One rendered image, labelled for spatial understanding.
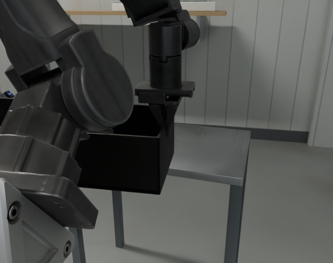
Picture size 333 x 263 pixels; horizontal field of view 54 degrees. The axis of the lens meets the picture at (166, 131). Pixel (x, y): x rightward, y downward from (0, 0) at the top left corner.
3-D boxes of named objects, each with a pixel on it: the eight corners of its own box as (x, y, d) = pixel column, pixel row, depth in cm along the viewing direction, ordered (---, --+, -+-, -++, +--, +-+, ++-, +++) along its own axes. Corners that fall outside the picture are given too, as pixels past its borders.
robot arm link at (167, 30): (141, 19, 53) (173, 19, 51) (160, 16, 59) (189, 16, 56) (143, 61, 56) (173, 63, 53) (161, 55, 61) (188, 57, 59)
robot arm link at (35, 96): (-3, 132, 30) (33, 121, 28) (34, 54, 36) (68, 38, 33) (69, 172, 37) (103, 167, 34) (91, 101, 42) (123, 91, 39)
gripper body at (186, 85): (142, 88, 63) (140, 50, 60) (195, 91, 61) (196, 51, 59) (134, 98, 57) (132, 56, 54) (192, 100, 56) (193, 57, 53)
